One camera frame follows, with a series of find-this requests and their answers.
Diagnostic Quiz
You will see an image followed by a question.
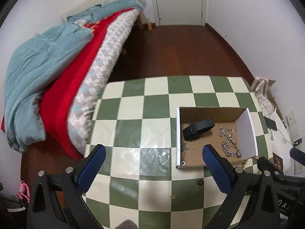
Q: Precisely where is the chunky silver chain bracelet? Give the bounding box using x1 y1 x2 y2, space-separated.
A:
221 137 242 159

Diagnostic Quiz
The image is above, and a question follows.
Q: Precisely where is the wall socket strip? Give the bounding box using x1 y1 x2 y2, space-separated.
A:
285 111 303 176

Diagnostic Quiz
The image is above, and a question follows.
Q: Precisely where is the white cardboard box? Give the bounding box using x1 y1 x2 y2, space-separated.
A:
176 107 258 168

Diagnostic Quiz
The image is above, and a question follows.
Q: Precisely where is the patterned mattress sheet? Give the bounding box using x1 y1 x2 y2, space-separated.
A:
67 8 140 155

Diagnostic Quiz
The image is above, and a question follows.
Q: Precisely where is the thin silver pendant necklace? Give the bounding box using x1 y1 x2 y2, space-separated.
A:
218 125 236 139

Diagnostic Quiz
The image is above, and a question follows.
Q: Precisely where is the red blanket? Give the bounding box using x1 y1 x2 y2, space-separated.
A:
1 8 129 160

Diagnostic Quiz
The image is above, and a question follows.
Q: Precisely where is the small silver chain with ring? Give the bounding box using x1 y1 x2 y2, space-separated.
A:
180 142 199 167

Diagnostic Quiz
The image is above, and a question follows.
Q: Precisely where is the small bottle by door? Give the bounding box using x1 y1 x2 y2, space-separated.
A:
147 19 153 31

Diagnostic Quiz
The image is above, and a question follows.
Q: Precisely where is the wooden bead bracelet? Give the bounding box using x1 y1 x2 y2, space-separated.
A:
242 156 284 172

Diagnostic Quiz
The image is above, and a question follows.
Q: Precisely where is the small gold earring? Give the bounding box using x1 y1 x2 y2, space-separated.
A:
170 195 177 200

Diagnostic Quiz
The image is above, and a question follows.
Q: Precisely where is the black smart watch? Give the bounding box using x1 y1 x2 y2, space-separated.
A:
182 119 215 142

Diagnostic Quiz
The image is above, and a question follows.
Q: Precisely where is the black smartphone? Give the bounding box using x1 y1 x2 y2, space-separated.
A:
264 117 278 131

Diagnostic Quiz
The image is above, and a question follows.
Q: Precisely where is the white door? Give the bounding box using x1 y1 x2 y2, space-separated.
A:
152 0 207 26

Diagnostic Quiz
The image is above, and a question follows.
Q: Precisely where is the teal quilt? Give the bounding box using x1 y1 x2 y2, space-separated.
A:
2 0 144 156

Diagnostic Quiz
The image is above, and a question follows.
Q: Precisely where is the white patterned tote bag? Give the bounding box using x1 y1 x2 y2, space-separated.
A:
251 76 293 166

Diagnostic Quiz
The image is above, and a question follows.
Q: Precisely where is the pink object on floor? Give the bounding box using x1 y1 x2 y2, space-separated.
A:
17 180 31 204

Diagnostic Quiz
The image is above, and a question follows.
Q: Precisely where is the black charger plug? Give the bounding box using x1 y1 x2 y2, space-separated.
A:
293 138 302 147

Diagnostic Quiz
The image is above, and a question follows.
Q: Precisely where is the green white checkered tablecloth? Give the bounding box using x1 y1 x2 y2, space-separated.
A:
84 76 271 228

